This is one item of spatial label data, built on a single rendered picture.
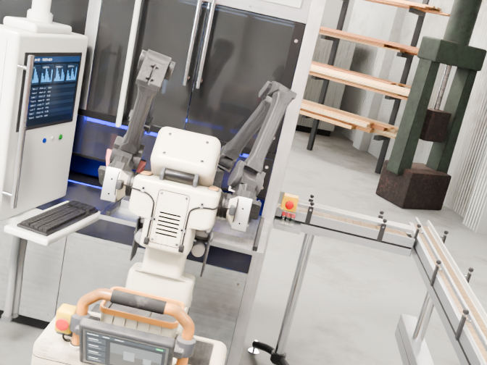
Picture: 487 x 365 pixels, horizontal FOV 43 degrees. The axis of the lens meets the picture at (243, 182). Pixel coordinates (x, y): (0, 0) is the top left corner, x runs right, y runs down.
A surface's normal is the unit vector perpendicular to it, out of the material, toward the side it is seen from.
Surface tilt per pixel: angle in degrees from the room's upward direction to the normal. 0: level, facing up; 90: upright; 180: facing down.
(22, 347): 0
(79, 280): 90
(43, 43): 90
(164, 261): 82
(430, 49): 90
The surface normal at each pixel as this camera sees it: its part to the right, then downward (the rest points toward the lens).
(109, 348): -0.15, 0.62
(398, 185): -0.87, -0.06
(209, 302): -0.10, 0.25
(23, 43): 0.94, 0.27
